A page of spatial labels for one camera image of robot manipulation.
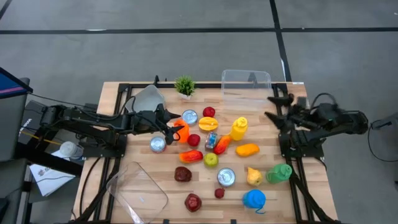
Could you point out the green apple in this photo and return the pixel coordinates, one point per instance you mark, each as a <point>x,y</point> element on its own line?
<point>211,160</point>

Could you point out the black box white lettering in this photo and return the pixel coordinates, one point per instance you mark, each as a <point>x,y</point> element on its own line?
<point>31,116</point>

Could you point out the orange squeeze bottle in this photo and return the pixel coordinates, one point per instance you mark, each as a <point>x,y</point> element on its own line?
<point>183,133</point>

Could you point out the red apple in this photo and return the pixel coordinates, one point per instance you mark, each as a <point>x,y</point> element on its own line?
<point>193,140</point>
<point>209,111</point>

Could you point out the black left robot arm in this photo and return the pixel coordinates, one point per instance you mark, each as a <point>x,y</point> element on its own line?
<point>93,119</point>

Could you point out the black aluminium table frame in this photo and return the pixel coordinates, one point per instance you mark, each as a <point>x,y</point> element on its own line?
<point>211,85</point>

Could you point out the clear plastic tray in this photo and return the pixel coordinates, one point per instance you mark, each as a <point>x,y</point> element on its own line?
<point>136,193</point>

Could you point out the yellow orange fruit half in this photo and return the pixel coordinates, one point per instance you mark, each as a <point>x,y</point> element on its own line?
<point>208,124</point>

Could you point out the orange yellow mango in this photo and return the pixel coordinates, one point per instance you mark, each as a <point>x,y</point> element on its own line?
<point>247,150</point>

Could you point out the blue squeeze bottle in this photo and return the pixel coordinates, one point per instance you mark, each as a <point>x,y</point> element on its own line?
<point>254,199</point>

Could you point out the yellow pear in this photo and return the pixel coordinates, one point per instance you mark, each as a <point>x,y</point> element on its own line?
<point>254,176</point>

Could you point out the black cart crossbar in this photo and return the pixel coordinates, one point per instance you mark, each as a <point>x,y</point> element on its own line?
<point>46,161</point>

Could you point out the silver tin can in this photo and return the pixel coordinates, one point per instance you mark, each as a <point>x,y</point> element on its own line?
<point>158,144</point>
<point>189,117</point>
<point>226,177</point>

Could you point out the clear rectangular plastic bin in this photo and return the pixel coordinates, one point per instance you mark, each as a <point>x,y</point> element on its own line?
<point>246,88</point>

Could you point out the white paper sheet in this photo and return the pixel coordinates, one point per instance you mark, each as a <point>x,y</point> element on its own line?
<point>49,183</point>

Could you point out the green squeeze bottle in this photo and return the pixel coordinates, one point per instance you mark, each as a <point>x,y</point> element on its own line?
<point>279,173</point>

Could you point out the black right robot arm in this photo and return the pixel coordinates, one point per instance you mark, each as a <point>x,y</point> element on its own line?
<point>342,119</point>

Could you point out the dark red crinkled fruit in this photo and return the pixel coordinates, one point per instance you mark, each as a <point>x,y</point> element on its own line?
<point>193,202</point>

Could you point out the small red pomegranate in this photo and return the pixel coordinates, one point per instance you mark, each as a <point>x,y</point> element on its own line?
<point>219,193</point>

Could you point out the small green potted plant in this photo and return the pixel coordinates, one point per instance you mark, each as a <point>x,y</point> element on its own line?
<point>185,86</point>

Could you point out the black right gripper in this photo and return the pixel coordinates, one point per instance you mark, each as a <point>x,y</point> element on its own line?
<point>297,118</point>

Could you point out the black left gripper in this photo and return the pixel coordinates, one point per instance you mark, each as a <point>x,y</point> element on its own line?
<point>149,123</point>

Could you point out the blue pink monitor screen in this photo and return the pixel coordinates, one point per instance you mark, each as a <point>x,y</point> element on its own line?
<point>11,84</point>

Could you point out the dark brown crinkled fruit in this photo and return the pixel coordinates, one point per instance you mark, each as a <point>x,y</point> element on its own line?
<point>183,174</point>

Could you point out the grey plastic bin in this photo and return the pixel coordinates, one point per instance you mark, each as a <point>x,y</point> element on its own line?
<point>145,99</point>

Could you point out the yellow squeeze bottle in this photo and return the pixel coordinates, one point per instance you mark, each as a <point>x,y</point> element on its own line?
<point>238,129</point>

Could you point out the grey cabinet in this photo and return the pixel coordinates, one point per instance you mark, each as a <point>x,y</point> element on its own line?
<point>11,124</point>

